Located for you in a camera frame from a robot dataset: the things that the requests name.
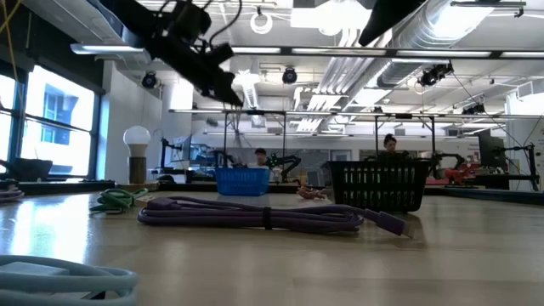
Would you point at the person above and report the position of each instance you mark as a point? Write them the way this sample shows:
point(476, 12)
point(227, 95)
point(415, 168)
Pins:
point(260, 155)
point(389, 144)

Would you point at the black background stand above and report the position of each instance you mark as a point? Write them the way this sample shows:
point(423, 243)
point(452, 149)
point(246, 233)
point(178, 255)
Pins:
point(531, 166)

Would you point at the blue plastic basket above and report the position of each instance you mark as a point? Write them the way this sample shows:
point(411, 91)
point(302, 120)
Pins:
point(242, 182)

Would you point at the round black ceiling fixture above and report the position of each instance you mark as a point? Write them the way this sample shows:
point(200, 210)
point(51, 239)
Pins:
point(149, 80)
point(289, 75)

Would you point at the white bulb lamp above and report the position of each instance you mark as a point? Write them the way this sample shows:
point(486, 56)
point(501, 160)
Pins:
point(137, 138)

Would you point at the black monitor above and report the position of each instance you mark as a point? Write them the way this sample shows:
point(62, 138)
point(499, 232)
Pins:
point(491, 149)

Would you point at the green plastic basket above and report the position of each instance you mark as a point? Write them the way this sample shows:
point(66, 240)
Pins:
point(369, 183)

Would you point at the red background object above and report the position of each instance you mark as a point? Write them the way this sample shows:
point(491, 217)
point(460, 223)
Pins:
point(457, 174)

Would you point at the black ceiling camera rig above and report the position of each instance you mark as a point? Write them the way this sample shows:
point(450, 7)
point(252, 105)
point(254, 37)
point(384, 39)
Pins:
point(433, 74)

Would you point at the silver ventilation duct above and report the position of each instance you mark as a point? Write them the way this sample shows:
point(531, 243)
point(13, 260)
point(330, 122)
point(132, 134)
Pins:
point(408, 64)

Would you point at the black metal background frame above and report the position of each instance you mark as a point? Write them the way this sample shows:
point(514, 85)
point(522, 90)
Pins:
point(284, 140)
point(433, 136)

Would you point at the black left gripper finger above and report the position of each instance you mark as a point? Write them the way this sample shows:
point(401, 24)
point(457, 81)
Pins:
point(217, 93)
point(227, 85)

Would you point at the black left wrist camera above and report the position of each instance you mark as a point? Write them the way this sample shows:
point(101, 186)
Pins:
point(191, 19)

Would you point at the black tub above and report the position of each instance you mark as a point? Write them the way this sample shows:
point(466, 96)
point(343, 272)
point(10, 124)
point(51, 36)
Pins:
point(32, 169)

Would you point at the black plastic basket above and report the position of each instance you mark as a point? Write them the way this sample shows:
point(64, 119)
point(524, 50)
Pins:
point(378, 163)

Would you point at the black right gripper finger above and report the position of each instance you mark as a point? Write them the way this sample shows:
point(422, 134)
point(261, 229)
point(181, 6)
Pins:
point(389, 17)

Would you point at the green black background robot arm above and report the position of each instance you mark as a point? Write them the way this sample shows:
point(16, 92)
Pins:
point(285, 161)

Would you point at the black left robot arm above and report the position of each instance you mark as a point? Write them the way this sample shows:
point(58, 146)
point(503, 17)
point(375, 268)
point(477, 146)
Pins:
point(127, 17)

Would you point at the long ceiling light bar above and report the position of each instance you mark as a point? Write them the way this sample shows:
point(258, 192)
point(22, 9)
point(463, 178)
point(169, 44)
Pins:
point(297, 51)

